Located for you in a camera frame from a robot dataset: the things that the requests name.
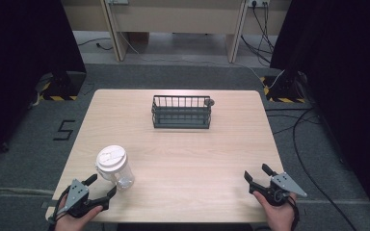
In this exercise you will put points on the round grey knob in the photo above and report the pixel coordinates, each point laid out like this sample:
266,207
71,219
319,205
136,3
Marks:
209,102

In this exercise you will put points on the grey box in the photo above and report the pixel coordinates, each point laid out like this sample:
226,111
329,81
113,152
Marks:
118,1

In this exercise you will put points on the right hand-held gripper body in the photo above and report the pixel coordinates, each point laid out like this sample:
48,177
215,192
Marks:
284,184

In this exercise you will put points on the beige desk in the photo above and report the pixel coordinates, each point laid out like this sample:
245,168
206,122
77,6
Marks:
176,17

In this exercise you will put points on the white wall socket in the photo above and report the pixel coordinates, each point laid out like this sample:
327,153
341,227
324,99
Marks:
258,2

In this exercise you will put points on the black curtain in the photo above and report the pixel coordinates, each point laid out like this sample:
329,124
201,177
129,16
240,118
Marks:
350,80
19,64

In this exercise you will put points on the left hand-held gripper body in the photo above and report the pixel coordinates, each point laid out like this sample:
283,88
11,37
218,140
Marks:
77,194

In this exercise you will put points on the person's right hand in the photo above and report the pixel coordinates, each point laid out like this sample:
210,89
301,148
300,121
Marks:
281,216

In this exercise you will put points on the stand base with striped tape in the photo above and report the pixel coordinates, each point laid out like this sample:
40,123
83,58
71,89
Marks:
65,88
282,91

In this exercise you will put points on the clear cup with white lid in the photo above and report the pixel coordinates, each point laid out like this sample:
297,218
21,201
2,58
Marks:
114,165

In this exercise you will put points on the person's left hand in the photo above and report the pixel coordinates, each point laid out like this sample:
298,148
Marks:
69,223

